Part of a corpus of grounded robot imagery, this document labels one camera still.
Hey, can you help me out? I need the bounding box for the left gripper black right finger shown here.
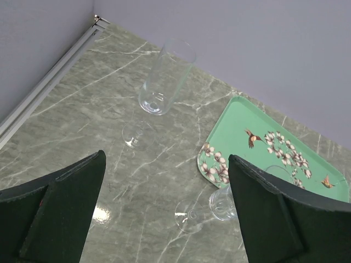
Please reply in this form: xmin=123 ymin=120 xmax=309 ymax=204
xmin=228 ymin=155 xmax=350 ymax=262

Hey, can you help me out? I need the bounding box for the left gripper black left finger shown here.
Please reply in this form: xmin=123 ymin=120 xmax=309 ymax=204
xmin=1 ymin=150 xmax=106 ymax=262

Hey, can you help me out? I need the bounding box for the clear stemmed wine glass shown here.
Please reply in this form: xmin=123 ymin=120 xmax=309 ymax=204
xmin=174 ymin=165 xmax=296 ymax=235

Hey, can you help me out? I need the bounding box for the tall clear champagne flute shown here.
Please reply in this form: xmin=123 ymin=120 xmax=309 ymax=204
xmin=122 ymin=38 xmax=196 ymax=150

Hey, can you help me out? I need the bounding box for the green floral hummingbird tray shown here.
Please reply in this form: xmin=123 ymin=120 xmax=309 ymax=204
xmin=197 ymin=96 xmax=350 ymax=202

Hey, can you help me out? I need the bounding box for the aluminium table edge rail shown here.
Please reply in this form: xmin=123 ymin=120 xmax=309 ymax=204
xmin=1 ymin=15 xmax=110 ymax=147

